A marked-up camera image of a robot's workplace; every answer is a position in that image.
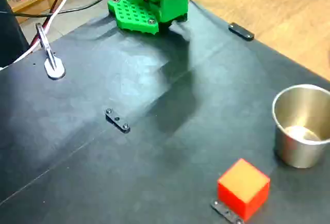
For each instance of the black rounded object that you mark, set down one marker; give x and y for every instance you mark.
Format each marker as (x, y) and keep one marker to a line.
(10, 35)

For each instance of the stainless steel cup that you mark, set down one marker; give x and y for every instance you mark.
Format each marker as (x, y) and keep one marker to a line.
(294, 151)

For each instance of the black table mat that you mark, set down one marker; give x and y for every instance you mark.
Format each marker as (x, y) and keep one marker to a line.
(103, 169)

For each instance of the black screwed joining plate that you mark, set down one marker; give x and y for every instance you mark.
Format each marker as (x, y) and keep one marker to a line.
(241, 31)
(223, 211)
(117, 119)

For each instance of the red cube block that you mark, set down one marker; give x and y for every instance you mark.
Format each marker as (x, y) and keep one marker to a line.
(242, 182)

